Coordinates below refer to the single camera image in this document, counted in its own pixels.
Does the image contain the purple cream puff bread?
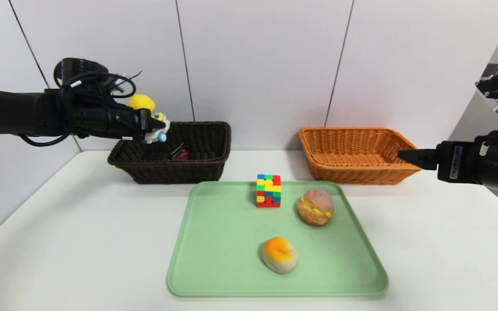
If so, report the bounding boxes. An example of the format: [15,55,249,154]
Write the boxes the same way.
[297,189,335,226]

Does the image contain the multicoloured puzzle cube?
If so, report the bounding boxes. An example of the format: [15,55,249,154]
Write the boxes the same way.
[256,174,282,208]

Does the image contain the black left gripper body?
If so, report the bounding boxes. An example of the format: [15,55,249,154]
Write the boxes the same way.
[107,108,153,139]

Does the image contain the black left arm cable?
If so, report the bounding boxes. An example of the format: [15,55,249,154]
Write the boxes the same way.
[18,71,137,147]

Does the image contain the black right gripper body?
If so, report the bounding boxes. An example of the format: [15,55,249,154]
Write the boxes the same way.
[437,140,498,197]

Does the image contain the dark brown wicker basket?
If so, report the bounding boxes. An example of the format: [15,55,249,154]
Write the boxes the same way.
[108,121,232,185]

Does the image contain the yellow duck scooter toy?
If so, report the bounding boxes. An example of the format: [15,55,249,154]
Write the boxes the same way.
[128,94,171,144]

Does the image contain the green plastic tray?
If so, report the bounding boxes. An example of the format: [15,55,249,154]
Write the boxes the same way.
[167,181,389,297]

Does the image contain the orange wicker basket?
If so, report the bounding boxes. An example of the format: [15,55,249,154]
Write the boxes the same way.
[298,127,422,185]

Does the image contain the black cosmetic tube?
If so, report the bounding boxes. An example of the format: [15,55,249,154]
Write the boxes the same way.
[170,143,191,160]

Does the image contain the orange and white bun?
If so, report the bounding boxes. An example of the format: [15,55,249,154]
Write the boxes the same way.
[261,236,299,274]

